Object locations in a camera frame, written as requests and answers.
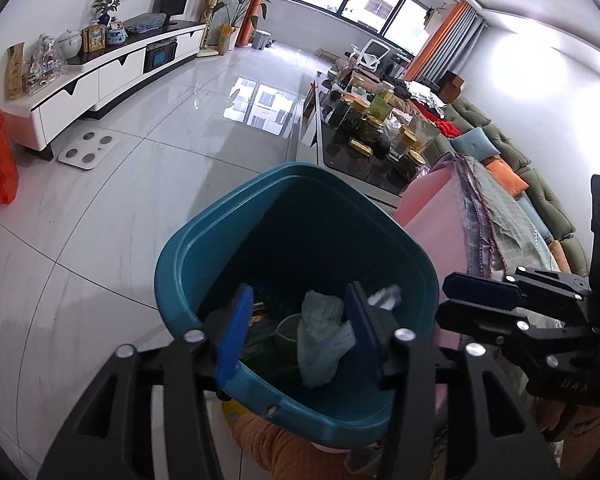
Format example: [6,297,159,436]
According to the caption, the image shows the teal trash bin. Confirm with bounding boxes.
[154,162,439,448]

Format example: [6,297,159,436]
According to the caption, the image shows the small white trash can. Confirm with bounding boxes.
[251,29,271,51]

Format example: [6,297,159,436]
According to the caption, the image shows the orange cushion near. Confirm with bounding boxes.
[548,240,571,274]

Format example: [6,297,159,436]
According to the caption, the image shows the orange cushion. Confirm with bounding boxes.
[548,240,571,274]
[486,157,529,198]

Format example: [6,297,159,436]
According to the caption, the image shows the blue cushion near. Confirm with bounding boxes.
[516,194,554,245]

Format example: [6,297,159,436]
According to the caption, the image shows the blue cushion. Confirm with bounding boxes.
[451,127,501,162]
[516,194,554,245]

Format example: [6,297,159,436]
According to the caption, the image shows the patterned tablecloth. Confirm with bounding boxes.
[392,153,559,282]

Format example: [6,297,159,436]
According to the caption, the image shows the orange cushion far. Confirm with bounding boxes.
[486,157,529,198]

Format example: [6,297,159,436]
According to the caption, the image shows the black glass coffee table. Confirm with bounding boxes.
[290,74,430,212]

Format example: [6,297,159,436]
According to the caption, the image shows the blue cushion far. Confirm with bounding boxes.
[451,127,501,162]

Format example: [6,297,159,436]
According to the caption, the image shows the red cloth on sofa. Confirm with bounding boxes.
[413,101,460,139]

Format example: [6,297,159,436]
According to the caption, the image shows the green brown sectional sofa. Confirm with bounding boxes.
[404,96,592,279]

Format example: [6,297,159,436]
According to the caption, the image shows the white bathroom scale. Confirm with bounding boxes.
[58,130,119,171]

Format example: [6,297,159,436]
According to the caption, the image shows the white office chair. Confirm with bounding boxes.
[349,39,391,73]

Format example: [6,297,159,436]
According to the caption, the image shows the orange grey curtain right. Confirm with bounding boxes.
[402,0,486,82]

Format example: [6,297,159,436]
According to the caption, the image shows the white black TV cabinet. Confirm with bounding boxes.
[1,21,206,160]

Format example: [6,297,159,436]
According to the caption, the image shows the orange curtain left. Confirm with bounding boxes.
[236,0,268,48]

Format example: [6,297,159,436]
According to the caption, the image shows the tall green potted plant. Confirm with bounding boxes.
[214,0,246,55]

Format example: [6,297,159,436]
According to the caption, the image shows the white ceramic jar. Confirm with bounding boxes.
[56,30,83,60]

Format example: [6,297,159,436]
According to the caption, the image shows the small black monitor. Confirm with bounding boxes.
[159,0,187,25]

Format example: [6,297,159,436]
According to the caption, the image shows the flower vase on cabinet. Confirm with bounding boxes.
[91,0,121,27]

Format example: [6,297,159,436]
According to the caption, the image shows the wooden picture frame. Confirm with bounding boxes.
[82,24,106,54]

